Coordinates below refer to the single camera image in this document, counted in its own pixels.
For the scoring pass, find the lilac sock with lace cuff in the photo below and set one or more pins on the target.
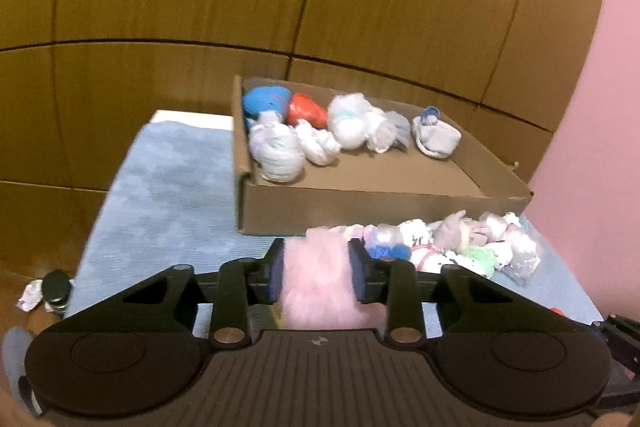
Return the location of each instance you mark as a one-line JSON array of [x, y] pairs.
[[457, 229]]

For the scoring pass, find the lavender plastic sock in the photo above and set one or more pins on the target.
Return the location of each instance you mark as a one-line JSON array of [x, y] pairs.
[[385, 234]]

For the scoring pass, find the orange red sock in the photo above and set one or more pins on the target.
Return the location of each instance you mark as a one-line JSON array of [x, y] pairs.
[[557, 311], [305, 109]]

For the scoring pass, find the white crumpled cloth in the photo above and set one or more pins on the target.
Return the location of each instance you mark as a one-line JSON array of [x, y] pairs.
[[30, 297]]

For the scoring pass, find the black round object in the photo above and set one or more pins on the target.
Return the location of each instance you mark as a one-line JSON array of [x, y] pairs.
[[55, 287]]

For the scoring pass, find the pale pastel rolled sock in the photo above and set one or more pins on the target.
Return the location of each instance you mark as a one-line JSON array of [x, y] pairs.
[[352, 232]]

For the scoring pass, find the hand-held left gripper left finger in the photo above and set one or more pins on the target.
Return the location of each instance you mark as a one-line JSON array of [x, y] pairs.
[[275, 272]]

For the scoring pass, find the blue towel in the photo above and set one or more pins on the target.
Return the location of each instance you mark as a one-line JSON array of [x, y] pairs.
[[175, 187]]

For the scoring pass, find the plain white sock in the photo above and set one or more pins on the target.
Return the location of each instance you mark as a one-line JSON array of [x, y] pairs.
[[501, 252]]

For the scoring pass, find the light blue sock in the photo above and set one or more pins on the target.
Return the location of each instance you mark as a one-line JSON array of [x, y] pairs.
[[265, 99]]

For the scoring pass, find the white black striped sock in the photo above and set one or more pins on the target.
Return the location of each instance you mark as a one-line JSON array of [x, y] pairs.
[[417, 229]]

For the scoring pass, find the pink fluffy sock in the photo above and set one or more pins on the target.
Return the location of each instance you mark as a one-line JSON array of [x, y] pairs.
[[315, 282]]

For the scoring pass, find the large white sock bundle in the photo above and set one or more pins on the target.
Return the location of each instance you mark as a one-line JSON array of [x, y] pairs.
[[277, 152]]

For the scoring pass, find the white mint green sock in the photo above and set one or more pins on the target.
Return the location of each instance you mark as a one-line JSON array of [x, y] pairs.
[[477, 257]]

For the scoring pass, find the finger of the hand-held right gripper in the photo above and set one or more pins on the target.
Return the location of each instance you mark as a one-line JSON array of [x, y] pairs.
[[625, 342]]

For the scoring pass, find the white sock blue trim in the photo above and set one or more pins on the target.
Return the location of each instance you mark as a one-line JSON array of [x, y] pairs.
[[437, 139]]

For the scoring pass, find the grey blue cloth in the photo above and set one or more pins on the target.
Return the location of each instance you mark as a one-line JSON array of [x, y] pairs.
[[15, 357]]

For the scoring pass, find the white fluffy sock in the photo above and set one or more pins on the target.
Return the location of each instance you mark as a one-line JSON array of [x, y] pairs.
[[347, 122]]

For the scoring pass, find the small white sock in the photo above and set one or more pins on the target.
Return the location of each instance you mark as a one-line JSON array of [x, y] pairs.
[[317, 144]]

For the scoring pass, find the shallow cardboard box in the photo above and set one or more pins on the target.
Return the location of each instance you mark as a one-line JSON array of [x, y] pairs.
[[350, 212]]

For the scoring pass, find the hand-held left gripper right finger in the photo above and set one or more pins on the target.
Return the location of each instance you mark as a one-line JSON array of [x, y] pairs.
[[357, 274]]

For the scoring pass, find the grey sock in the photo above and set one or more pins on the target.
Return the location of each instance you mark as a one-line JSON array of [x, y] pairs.
[[402, 127]]

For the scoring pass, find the royal blue sock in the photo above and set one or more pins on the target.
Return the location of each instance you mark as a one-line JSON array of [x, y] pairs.
[[387, 252]]

